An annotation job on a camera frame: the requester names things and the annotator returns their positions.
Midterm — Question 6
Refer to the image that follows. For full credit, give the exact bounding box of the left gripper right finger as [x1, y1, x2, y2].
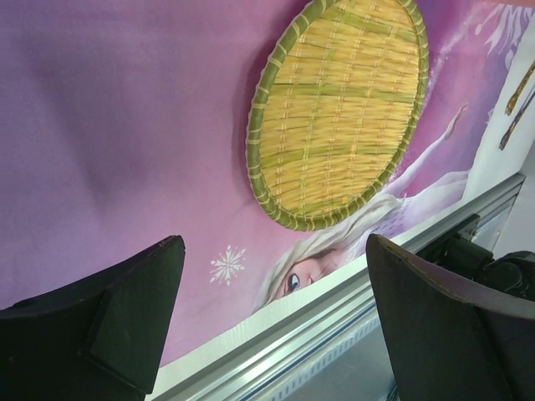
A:
[366, 235, 534, 400]

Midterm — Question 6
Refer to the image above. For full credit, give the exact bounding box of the perforated grey cable duct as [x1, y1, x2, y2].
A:
[256, 311, 400, 400]

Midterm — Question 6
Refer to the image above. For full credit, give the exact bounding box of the yellow round woven coaster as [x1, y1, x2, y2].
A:
[246, 1, 430, 231]

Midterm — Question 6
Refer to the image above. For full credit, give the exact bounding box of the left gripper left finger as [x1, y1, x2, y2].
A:
[1, 236, 186, 400]

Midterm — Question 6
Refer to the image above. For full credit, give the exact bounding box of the gold fork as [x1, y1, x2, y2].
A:
[505, 61, 535, 115]

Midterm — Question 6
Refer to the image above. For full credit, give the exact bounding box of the purple Frozen placemat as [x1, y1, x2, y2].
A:
[1, 1, 534, 364]

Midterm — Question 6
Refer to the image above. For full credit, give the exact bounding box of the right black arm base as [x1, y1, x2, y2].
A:
[419, 214, 534, 301]

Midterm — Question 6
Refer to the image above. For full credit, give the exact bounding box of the aluminium mounting rail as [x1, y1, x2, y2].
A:
[150, 174, 526, 401]

